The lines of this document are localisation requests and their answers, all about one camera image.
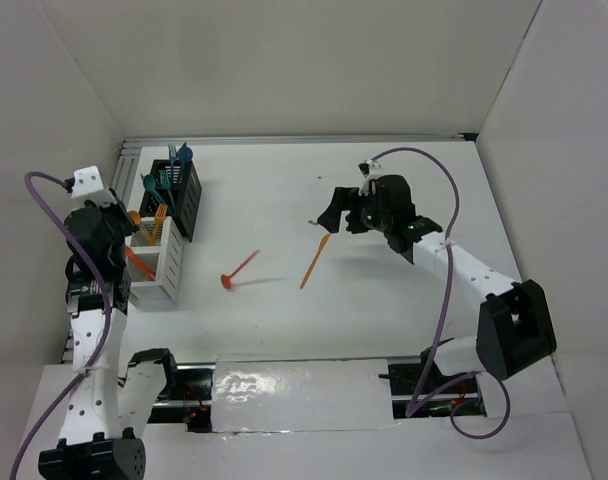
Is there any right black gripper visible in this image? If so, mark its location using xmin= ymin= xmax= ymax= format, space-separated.
xmin=318 ymin=186 xmax=393 ymax=233

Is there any blue plastic fork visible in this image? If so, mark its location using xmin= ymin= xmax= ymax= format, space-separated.
xmin=168 ymin=145 xmax=177 ymax=175

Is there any blue plastic spoon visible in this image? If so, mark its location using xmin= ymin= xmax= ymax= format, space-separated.
xmin=176 ymin=142 xmax=193 ymax=174

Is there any orange plastic spoon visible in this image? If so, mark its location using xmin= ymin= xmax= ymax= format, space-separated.
xmin=220 ymin=249 xmax=261 ymax=290

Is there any yellow plastic spoon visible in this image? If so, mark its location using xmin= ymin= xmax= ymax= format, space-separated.
xmin=128 ymin=210 xmax=155 ymax=246

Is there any teal plastic fork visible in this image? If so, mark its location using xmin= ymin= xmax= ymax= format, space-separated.
xmin=159 ymin=169 xmax=176 ymax=210

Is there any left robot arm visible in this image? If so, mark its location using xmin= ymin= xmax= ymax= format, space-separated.
xmin=38 ymin=199 xmax=182 ymax=479

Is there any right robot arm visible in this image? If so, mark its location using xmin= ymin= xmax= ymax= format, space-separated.
xmin=317 ymin=175 xmax=557 ymax=392

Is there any yellow plastic knife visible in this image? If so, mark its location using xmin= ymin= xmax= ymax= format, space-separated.
xmin=299 ymin=233 xmax=331 ymax=290

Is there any white utensil caddy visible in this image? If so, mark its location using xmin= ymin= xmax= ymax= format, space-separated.
xmin=126 ymin=217 xmax=184 ymax=307

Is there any black utensil caddy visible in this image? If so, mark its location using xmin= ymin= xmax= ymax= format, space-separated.
xmin=150 ymin=159 xmax=202 ymax=242

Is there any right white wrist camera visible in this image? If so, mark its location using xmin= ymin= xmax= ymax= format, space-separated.
xmin=358 ymin=160 xmax=382 ymax=196

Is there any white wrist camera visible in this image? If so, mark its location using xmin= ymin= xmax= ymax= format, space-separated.
xmin=358 ymin=160 xmax=382 ymax=196
xmin=65 ymin=166 xmax=112 ymax=206

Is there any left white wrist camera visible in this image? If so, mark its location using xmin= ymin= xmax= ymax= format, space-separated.
xmin=65 ymin=166 xmax=112 ymax=206

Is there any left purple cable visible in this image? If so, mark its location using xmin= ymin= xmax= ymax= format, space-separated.
xmin=8 ymin=171 xmax=110 ymax=480

